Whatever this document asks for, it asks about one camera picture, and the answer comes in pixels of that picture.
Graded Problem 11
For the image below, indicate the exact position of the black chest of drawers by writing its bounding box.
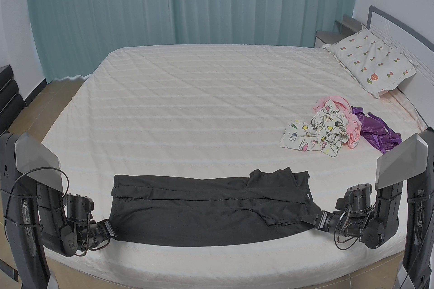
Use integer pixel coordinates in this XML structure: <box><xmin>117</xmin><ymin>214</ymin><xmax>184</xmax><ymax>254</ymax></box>
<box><xmin>0</xmin><ymin>65</ymin><xmax>26</xmax><ymax>131</ymax></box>

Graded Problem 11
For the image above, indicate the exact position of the white printed garment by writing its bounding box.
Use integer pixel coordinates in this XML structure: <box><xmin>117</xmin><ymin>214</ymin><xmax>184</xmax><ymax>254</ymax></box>
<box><xmin>280</xmin><ymin>101</ymin><xmax>350</xmax><ymax>158</ymax></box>

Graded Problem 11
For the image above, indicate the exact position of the white printed pillow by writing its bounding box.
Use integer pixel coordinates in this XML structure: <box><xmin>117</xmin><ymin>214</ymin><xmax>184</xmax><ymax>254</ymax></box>
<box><xmin>326</xmin><ymin>25</ymin><xmax>418</xmax><ymax>99</ymax></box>

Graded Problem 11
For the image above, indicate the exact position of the black T-shirt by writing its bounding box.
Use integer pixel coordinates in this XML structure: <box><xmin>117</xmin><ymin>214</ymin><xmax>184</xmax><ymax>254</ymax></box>
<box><xmin>108</xmin><ymin>167</ymin><xmax>321</xmax><ymax>247</ymax></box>

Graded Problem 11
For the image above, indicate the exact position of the pink garment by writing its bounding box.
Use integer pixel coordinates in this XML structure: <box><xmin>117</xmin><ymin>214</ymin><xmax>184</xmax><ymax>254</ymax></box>
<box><xmin>313</xmin><ymin>96</ymin><xmax>363</xmax><ymax>149</ymax></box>

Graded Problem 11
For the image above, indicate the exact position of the bed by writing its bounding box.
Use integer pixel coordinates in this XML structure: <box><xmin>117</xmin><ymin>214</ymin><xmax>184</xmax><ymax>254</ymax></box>
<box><xmin>34</xmin><ymin>5</ymin><xmax>434</xmax><ymax>282</ymax></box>

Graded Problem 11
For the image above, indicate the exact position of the grey bedside table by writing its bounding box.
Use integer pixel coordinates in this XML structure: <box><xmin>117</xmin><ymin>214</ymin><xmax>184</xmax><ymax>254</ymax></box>
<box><xmin>315</xmin><ymin>14</ymin><xmax>365</xmax><ymax>48</ymax></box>

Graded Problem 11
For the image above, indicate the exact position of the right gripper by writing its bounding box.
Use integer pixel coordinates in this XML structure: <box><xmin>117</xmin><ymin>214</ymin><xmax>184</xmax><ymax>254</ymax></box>
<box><xmin>314</xmin><ymin>211</ymin><xmax>337</xmax><ymax>234</ymax></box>

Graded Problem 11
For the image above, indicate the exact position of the black cable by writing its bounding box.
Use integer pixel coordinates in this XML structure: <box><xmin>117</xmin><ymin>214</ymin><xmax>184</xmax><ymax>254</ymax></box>
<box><xmin>8</xmin><ymin>167</ymin><xmax>70</xmax><ymax>200</ymax></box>
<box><xmin>334</xmin><ymin>232</ymin><xmax>361</xmax><ymax>251</ymax></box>

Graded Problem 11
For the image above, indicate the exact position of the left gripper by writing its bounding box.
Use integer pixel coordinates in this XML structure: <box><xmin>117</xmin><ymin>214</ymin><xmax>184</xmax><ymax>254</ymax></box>
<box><xmin>91</xmin><ymin>219</ymin><xmax>118</xmax><ymax>243</ymax></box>

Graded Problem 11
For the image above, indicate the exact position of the purple garment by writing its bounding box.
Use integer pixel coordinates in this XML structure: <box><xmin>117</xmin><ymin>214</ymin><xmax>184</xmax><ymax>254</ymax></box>
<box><xmin>351</xmin><ymin>106</ymin><xmax>402</xmax><ymax>154</ymax></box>

